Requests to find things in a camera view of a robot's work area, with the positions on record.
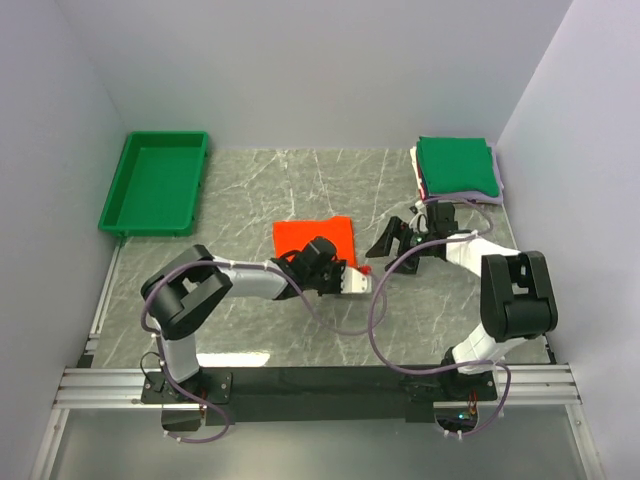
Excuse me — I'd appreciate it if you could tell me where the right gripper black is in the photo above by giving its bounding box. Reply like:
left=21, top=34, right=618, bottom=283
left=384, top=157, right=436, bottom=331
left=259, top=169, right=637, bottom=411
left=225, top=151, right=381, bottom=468
left=366, top=216, right=435, bottom=275

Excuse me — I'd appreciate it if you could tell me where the orange t shirt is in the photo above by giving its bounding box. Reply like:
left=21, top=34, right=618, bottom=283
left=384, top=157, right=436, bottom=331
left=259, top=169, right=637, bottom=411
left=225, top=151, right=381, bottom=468
left=272, top=216, right=358, bottom=267

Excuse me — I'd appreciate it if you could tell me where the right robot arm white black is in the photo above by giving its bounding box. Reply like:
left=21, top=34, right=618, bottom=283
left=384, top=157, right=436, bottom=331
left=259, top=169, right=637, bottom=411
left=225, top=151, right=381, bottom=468
left=366, top=201, right=558, bottom=401

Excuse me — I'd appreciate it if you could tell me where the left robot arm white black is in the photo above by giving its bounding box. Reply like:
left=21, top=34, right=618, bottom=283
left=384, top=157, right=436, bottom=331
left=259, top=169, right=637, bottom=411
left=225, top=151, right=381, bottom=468
left=141, top=237, right=355, bottom=402

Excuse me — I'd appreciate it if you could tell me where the red blue folded t shirt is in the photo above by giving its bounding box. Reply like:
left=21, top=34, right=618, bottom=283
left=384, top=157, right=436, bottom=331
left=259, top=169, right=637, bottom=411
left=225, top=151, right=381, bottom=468
left=418, top=171, right=433, bottom=201

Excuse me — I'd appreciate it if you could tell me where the green folded t shirt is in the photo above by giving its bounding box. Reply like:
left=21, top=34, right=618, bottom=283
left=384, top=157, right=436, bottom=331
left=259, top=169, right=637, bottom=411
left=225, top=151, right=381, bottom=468
left=416, top=136, right=501, bottom=199

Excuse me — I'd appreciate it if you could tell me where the white folded t shirt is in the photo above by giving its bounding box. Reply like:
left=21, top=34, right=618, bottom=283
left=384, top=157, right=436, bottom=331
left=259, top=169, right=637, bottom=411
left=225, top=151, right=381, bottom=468
left=409, top=146, right=424, bottom=197

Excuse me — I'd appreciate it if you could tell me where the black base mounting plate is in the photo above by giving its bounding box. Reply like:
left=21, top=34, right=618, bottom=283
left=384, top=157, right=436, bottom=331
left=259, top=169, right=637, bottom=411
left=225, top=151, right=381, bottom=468
left=140, top=366, right=499, bottom=426

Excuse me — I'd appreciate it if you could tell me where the green plastic bin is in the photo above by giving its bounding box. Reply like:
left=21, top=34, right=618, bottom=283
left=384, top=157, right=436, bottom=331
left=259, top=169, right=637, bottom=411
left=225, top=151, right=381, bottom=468
left=98, top=131, right=210, bottom=237

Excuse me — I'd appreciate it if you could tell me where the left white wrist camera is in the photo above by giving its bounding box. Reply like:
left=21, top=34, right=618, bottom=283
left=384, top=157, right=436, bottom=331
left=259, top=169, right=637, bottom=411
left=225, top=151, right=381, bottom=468
left=340, top=266, right=373, bottom=295

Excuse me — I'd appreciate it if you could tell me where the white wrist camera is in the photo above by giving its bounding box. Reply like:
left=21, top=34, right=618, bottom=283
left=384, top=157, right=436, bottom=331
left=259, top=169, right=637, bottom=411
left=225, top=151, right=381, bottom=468
left=408, top=201, right=428, bottom=232
left=340, top=266, right=373, bottom=295

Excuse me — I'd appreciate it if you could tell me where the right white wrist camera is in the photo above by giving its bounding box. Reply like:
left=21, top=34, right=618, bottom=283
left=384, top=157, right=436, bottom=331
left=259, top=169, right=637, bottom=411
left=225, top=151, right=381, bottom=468
left=408, top=201, right=428, bottom=232

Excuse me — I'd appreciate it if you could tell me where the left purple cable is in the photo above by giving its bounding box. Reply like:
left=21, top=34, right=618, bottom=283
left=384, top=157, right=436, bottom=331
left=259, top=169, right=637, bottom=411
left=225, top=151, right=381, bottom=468
left=139, top=259, right=389, bottom=443

